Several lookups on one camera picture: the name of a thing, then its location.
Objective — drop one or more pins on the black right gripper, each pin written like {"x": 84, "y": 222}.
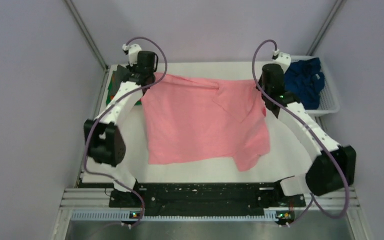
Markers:
{"x": 260, "y": 80}

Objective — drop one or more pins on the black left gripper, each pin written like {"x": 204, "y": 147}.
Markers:
{"x": 131, "y": 68}

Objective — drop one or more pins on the pink t shirt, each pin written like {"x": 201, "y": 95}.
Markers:
{"x": 191, "y": 119}

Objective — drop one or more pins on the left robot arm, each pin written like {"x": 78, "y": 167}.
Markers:
{"x": 105, "y": 148}

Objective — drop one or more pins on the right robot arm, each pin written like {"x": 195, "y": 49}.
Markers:
{"x": 331, "y": 166}

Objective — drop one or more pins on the grey folded t shirt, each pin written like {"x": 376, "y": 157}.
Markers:
{"x": 121, "y": 74}

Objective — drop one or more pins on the blue t shirt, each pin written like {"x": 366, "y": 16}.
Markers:
{"x": 306, "y": 80}

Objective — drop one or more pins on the green folded t shirt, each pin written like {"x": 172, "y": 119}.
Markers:
{"x": 109, "y": 89}

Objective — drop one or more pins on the white plastic basket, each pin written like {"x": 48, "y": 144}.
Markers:
{"x": 329, "y": 103}

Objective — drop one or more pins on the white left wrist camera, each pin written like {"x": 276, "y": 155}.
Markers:
{"x": 132, "y": 52}

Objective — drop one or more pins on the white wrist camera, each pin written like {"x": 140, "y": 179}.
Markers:
{"x": 282, "y": 59}
{"x": 132, "y": 52}

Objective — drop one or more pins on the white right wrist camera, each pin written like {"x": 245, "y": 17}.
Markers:
{"x": 282, "y": 59}

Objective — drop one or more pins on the left aluminium frame post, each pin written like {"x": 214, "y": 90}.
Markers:
{"x": 85, "y": 32}

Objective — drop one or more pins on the aluminium frame post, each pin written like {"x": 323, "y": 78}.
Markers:
{"x": 85, "y": 32}
{"x": 330, "y": 18}

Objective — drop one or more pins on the right aluminium frame post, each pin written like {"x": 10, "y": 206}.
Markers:
{"x": 330, "y": 18}

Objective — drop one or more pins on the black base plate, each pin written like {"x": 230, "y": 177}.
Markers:
{"x": 205, "y": 199}

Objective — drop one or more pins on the white cable duct rail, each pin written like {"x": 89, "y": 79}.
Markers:
{"x": 127, "y": 216}

